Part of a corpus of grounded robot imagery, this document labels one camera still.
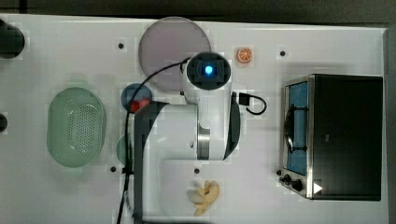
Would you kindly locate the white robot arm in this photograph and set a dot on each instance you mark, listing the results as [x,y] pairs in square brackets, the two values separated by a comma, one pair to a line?
[172,140]

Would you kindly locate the black toaster oven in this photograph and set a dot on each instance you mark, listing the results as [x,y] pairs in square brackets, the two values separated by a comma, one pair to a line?
[332,137]

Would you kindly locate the blue small bowl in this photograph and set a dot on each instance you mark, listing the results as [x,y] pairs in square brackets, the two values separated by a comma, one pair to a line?
[134,92]

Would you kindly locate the red toy in bowl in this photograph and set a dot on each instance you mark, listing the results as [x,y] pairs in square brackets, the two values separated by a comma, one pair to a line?
[136,105]

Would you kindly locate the orange slice toy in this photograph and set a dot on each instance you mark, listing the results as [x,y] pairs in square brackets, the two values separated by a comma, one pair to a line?
[244,55]

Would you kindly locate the purple round plate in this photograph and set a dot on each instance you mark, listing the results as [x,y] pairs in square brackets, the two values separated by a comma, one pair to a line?
[168,41]

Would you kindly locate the peeled banana toy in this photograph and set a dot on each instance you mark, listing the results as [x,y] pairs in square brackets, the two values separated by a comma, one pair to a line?
[203,197]

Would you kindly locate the green oval colander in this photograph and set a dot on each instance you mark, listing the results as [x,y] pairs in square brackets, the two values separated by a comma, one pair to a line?
[76,127]

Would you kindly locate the teal cup with handle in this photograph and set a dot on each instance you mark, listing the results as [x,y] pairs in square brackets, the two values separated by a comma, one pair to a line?
[120,150]

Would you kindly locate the black cylinder post lower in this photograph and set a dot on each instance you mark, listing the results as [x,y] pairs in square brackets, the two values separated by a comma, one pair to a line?
[3,123]

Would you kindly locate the black cylinder post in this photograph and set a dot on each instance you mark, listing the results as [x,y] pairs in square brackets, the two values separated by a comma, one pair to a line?
[12,41]
[3,123]

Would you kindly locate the black cylinder post upper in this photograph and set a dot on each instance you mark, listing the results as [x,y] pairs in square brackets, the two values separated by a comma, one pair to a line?
[12,41]

